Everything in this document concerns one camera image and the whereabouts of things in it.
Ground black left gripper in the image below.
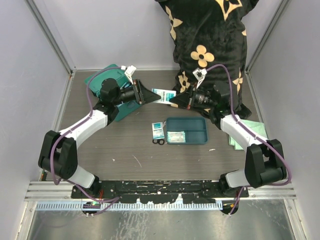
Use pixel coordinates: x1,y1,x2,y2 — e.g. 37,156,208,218
112,79,161,106

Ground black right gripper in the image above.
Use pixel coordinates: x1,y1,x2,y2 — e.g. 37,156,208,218
170,82,217,110

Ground dark teal divided tray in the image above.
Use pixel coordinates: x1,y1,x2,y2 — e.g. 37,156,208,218
166,117,208,145

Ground teal white sachet packet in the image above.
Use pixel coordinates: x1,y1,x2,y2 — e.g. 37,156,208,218
151,122,165,140

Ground white gauze pad stack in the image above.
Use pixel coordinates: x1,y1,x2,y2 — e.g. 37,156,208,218
167,131,186,143

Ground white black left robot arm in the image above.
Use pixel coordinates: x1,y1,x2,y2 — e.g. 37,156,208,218
38,78,161,198

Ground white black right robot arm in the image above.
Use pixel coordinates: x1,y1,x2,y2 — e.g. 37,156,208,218
169,82,288,197

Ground teal medicine kit box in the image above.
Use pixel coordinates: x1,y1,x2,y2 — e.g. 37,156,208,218
84,64,140,122

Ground black floral plush blanket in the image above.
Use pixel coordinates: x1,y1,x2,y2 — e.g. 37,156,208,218
158,0,258,119

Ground light green cloth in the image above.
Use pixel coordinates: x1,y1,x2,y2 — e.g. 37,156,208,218
221,115,268,152

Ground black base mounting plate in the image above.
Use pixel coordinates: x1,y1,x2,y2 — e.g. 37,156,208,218
68,180,244,205

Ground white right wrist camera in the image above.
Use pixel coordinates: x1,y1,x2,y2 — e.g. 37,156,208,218
192,68,208,89

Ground black handled scissors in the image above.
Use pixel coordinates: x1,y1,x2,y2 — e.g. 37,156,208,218
152,139,165,146

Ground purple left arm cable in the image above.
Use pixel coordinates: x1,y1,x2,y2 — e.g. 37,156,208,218
51,65,127,216

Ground aluminium slotted rail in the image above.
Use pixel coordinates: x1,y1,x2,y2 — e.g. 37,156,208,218
24,181,223,214

